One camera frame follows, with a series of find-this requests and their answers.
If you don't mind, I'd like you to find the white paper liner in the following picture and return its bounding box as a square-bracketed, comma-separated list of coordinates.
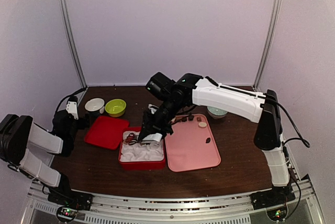
[119, 131, 164, 163]

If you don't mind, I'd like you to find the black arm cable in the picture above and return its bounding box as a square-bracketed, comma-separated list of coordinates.
[54, 87, 87, 115]
[266, 97, 312, 148]

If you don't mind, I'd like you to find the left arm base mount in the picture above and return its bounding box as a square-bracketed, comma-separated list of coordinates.
[48, 191, 93, 211]

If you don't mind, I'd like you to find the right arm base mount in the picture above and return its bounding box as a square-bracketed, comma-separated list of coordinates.
[250, 190, 296, 210]

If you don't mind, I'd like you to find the aluminium front rail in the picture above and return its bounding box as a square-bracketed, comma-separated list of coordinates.
[18, 179, 326, 223]

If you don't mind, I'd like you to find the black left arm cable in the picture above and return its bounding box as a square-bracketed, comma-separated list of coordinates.
[54, 87, 87, 115]

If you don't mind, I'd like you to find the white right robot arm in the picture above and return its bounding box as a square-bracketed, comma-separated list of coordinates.
[138, 72, 290, 204]

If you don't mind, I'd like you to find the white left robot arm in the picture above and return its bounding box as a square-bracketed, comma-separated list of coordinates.
[1, 93, 89, 205]

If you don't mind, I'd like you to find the light blue ceramic bowl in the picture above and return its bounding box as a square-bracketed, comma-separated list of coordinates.
[207, 106, 228, 119]

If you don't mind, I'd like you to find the pink plastic tray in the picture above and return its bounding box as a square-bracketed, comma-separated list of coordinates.
[164, 114, 221, 172]

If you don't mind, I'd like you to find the aluminium frame post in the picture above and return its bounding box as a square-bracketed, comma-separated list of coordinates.
[59, 0, 87, 88]
[253, 0, 282, 91]

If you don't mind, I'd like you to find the green plastic bowl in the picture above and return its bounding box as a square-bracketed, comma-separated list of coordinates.
[105, 99, 127, 118]

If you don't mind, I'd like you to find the aluminium frame post right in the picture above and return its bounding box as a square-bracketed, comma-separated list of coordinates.
[253, 0, 282, 91]

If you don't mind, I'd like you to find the white ceramic bowl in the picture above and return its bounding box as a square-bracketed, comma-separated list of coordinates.
[84, 98, 105, 115]

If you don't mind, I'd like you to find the aluminium frame post left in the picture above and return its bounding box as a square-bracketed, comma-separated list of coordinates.
[59, 0, 87, 88]

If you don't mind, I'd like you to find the red tin lid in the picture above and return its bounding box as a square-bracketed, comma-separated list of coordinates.
[84, 116, 130, 150]

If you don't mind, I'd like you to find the red tin box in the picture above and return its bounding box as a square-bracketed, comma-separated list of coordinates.
[118, 127, 166, 170]

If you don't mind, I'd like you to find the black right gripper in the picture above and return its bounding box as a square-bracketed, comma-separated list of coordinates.
[139, 98, 185, 143]

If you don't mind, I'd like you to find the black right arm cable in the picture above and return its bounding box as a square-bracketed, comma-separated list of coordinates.
[266, 97, 312, 148]

